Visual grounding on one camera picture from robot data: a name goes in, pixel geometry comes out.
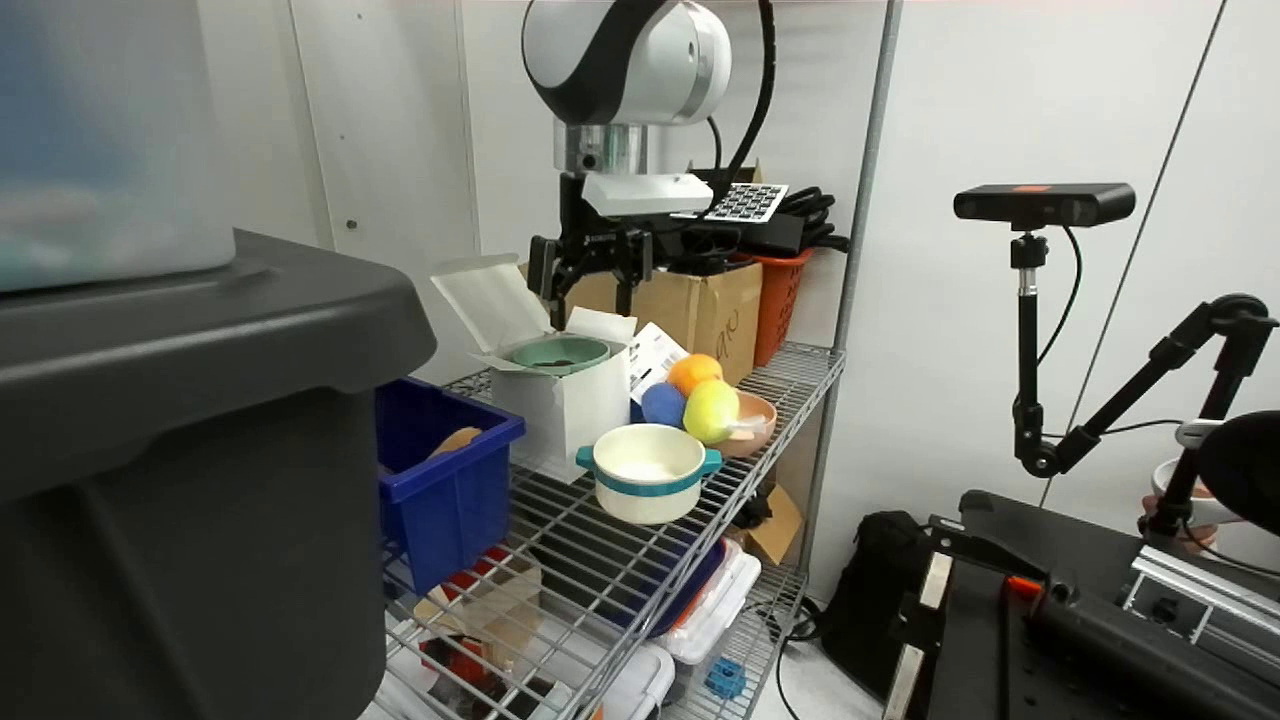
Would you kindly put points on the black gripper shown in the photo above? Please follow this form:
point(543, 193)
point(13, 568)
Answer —
point(601, 243)

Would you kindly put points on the brown cardboard box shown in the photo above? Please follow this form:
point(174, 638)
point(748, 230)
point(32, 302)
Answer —
point(695, 313)

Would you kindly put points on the white cardboard box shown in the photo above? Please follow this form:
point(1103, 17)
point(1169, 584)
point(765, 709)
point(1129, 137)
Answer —
point(565, 412)

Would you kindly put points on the clear plastic small box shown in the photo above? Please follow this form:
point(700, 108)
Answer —
point(480, 600)

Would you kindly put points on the teal green plate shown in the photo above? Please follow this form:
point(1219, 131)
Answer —
point(562, 355)

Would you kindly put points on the white paper label tag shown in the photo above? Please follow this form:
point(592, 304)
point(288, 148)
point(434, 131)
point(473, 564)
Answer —
point(649, 355)

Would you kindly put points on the orange ball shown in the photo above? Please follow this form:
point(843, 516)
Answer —
point(695, 373)

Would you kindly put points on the blue ball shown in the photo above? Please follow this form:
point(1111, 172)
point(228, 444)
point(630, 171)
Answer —
point(660, 407)

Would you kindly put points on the yellow ball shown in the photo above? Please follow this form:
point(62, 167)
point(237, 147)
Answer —
point(708, 412)

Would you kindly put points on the orange plastic bin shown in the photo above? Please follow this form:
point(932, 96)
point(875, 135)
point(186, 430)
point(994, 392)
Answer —
point(781, 304)

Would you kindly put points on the small toy in bin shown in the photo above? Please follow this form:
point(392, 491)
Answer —
point(456, 440)

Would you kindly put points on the pink bowl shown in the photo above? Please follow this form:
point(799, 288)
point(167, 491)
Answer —
point(753, 426)

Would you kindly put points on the blue plastic bin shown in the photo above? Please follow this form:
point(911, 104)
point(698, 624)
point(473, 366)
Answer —
point(455, 506)

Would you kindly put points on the white lidded food container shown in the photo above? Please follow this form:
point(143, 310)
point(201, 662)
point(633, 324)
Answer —
point(712, 600)

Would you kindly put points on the small blue round object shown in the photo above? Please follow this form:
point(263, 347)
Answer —
point(725, 678)

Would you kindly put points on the black bag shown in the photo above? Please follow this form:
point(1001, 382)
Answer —
point(875, 600)

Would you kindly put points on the dark grey storage tote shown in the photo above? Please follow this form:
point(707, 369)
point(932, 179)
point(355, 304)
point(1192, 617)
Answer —
point(174, 506)

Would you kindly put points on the clear plastic storage tote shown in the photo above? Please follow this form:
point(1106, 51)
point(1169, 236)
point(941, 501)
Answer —
point(105, 135)

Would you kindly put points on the black equipment cart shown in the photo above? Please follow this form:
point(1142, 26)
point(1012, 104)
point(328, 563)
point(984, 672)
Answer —
point(1095, 624)

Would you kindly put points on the black articulated camera stand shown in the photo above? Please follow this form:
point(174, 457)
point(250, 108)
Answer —
point(1024, 373)

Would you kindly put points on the black depth camera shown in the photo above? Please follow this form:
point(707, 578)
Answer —
point(1046, 202)

